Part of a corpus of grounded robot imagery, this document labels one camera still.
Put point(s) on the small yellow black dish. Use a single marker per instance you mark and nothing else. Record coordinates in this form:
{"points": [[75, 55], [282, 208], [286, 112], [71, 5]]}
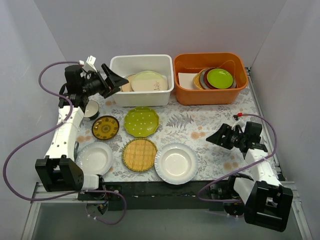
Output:
{"points": [[105, 127]]}

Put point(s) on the green plate in orange bin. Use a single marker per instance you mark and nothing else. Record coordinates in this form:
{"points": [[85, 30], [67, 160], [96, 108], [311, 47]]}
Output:
{"points": [[219, 78]]}

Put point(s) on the white paper in orange bin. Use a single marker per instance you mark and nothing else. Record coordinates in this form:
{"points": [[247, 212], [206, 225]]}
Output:
{"points": [[186, 80]]}

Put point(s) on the white plastic bin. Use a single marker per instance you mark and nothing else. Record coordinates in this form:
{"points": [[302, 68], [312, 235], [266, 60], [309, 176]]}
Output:
{"points": [[127, 65]]}

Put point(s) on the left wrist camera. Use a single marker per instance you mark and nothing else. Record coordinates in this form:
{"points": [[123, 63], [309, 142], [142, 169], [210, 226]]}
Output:
{"points": [[74, 76]]}

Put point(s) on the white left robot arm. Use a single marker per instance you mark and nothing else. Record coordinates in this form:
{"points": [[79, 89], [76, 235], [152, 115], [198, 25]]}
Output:
{"points": [[58, 170]]}

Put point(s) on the green dotted scalloped plate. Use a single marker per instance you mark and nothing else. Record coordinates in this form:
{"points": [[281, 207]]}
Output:
{"points": [[141, 122]]}

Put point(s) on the white deep plate centre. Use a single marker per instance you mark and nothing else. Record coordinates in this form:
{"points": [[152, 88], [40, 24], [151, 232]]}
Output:
{"points": [[176, 163]]}

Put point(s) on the floral patterned table mat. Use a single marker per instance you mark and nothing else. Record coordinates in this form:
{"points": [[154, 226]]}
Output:
{"points": [[189, 125]]}

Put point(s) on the small grey white mug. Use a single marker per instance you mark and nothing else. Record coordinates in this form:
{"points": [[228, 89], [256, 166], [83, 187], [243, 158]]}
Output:
{"points": [[76, 147]]}

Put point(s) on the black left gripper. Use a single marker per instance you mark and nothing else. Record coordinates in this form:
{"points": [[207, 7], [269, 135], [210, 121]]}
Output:
{"points": [[106, 83]]}

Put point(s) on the small white dark bowl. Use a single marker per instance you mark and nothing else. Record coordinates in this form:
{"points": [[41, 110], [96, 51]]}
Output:
{"points": [[92, 111]]}

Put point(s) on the stack of plates in bin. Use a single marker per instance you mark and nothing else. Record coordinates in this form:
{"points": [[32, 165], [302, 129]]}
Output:
{"points": [[201, 83]]}

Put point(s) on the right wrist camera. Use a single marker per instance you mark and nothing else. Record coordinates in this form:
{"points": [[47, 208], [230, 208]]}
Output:
{"points": [[253, 131]]}

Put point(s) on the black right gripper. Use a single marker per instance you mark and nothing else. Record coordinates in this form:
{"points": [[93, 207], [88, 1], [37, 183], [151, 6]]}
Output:
{"points": [[227, 138]]}

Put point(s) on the woven bamboo round plate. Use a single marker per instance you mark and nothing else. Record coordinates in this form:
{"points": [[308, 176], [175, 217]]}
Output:
{"points": [[139, 154]]}

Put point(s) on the beige bird pattern plate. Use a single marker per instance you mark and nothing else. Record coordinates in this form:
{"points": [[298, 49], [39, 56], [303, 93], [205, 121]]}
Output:
{"points": [[128, 87]]}

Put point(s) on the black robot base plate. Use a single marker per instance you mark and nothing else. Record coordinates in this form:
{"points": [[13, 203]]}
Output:
{"points": [[159, 195]]}

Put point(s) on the beige green floral plate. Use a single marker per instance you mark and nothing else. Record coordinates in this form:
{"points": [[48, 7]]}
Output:
{"points": [[148, 81]]}

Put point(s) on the orange plastic bin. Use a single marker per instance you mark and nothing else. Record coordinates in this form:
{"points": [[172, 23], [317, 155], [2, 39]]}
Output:
{"points": [[193, 63]]}

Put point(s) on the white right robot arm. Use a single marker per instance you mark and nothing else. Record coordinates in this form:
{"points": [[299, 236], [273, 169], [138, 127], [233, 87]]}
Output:
{"points": [[259, 197]]}

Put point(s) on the white deep plate left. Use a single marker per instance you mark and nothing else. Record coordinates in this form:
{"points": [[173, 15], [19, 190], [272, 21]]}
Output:
{"points": [[95, 159]]}

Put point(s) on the white deep plate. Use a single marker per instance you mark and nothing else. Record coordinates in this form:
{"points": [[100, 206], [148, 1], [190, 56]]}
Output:
{"points": [[95, 159], [176, 163]]}

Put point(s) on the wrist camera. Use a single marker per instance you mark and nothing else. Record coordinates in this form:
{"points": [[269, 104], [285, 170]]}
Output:
{"points": [[74, 76], [253, 131]]}

